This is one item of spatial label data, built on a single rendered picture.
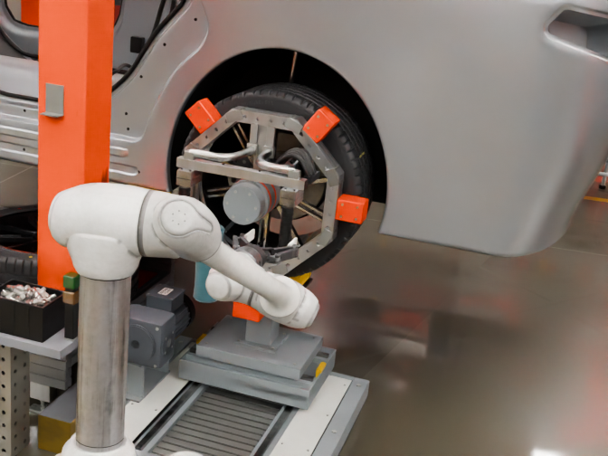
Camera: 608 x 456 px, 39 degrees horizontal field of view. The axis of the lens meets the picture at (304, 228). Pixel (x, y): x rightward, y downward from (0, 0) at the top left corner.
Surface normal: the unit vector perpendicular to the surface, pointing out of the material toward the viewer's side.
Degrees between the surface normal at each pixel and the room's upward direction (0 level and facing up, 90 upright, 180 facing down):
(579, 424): 0
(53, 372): 90
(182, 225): 56
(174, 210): 63
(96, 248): 92
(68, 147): 90
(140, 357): 90
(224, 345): 0
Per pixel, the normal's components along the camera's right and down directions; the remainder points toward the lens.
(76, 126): -0.29, 0.28
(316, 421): 0.11, -0.94
